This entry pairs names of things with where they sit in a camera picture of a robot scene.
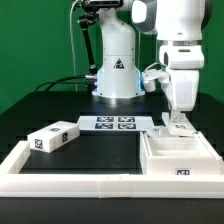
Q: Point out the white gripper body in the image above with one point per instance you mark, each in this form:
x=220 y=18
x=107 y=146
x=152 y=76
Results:
x=182 y=64

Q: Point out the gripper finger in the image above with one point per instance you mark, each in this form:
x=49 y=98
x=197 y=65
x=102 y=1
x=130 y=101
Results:
x=176 y=116

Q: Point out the white cabinet door panel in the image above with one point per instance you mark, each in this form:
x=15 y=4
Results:
x=156 y=131

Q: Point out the white cabinet body box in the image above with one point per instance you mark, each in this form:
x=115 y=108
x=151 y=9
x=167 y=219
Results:
x=179 y=156

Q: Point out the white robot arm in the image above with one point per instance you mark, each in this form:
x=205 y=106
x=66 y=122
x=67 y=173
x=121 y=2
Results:
x=177 y=26

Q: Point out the white cabinet top block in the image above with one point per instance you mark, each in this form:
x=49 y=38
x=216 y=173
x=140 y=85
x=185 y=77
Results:
x=53 y=136

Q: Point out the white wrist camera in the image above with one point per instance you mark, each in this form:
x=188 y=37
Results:
x=149 y=78

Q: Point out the white marker base plate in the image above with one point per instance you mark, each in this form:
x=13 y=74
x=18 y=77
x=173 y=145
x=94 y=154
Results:
x=115 y=123

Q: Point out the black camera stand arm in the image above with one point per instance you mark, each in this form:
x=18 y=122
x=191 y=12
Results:
x=91 y=7

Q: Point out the white border frame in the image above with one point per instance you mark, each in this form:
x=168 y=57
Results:
x=15 y=184

